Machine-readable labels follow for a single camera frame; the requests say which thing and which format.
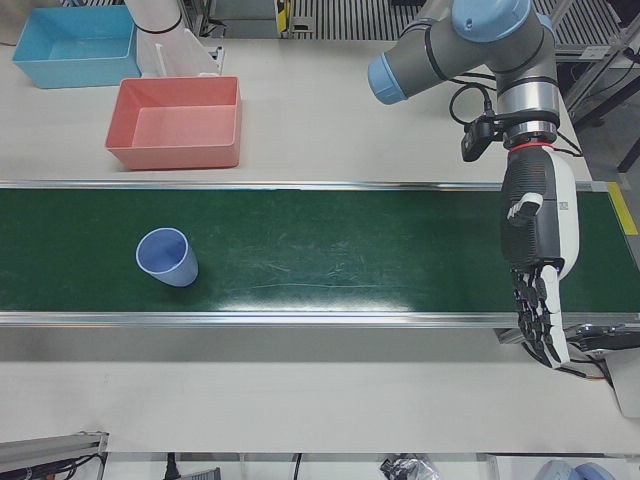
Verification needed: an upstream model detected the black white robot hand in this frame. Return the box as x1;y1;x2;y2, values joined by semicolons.
501;144;582;370

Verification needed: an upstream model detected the light blue plastic cup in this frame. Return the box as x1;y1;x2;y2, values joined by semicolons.
134;227;200;289

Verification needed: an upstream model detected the pink plastic box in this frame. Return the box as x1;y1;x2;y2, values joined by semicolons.
103;75;245;172

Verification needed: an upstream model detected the light blue plastic box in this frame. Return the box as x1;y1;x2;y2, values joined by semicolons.
10;4;141;90

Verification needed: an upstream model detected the yellow tape strip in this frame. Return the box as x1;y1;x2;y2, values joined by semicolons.
606;181;639;234

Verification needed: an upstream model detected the green conveyor belt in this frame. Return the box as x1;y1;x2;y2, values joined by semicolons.
0;179;640;346
0;188;634;314

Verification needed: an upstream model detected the black crumpled bag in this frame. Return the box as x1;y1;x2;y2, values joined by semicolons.
379;454;441;480

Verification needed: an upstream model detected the yellow warning sign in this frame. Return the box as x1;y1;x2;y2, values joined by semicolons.
273;0;295;37

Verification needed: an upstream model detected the white column stand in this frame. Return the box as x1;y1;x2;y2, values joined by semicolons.
123;0;225;80

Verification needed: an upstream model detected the aluminium profile bar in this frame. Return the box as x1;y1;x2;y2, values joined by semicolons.
0;429;110;480

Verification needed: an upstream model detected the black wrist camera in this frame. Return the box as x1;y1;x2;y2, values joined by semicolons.
460;115;506;162

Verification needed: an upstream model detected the black clamp bracket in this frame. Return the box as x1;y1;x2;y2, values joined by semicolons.
569;322;640;354

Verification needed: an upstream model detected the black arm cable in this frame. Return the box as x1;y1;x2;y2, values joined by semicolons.
448;73;501;125

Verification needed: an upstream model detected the aluminium frame rack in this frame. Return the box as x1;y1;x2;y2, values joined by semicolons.
554;0;640;174

